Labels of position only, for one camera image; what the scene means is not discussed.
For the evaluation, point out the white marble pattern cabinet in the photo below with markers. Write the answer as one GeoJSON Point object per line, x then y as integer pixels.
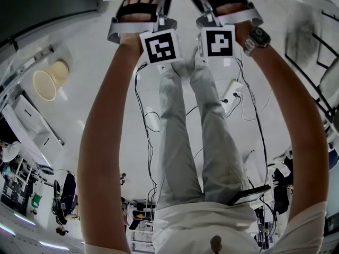
{"type": "Point", "coordinates": [26, 120]}

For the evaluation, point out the grey chair black legs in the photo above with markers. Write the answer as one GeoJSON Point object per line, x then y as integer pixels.
{"type": "Point", "coordinates": [331, 81]}

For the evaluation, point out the person's right white shoe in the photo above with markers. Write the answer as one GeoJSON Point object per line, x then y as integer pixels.
{"type": "Point", "coordinates": [200, 61]}

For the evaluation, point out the person's left hand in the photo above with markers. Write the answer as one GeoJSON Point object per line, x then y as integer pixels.
{"type": "Point", "coordinates": [137, 17]}

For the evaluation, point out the person's left white shoe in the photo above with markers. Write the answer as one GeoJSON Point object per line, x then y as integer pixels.
{"type": "Point", "coordinates": [162, 68]}

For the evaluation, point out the person's right forearm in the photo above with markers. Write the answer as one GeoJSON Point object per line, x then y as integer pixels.
{"type": "Point", "coordinates": [291, 94]}

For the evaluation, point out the silver wristwatch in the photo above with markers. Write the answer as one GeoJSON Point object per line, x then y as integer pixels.
{"type": "Point", "coordinates": [258, 37]}

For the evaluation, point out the black screen device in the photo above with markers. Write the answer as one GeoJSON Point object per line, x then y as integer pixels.
{"type": "Point", "coordinates": [249, 194]}

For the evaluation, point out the white metal shelving rack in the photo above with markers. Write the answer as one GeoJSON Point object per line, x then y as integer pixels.
{"type": "Point", "coordinates": [34, 58]}

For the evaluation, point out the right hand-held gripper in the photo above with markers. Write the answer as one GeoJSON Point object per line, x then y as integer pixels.
{"type": "Point", "coordinates": [219, 42]}

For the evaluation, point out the person's white shoe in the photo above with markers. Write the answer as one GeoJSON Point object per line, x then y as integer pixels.
{"type": "Point", "coordinates": [162, 68]}
{"type": "Point", "coordinates": [200, 61]}

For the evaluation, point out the person's right hand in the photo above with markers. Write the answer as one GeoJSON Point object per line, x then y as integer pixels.
{"type": "Point", "coordinates": [225, 9]}

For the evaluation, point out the green storage box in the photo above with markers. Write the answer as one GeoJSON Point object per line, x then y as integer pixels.
{"type": "Point", "coordinates": [37, 200]}

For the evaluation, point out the person's white shirt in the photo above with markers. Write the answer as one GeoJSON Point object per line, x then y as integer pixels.
{"type": "Point", "coordinates": [206, 226]}

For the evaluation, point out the beige plastic waste basket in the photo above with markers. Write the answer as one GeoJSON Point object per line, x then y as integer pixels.
{"type": "Point", "coordinates": [59, 70]}

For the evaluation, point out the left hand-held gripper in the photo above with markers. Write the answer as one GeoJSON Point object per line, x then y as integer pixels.
{"type": "Point", "coordinates": [161, 47]}

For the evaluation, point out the white power strip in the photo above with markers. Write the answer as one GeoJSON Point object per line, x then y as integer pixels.
{"type": "Point", "coordinates": [233, 89]}

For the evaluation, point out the person's left forearm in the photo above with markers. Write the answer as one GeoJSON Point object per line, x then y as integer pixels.
{"type": "Point", "coordinates": [106, 102]}

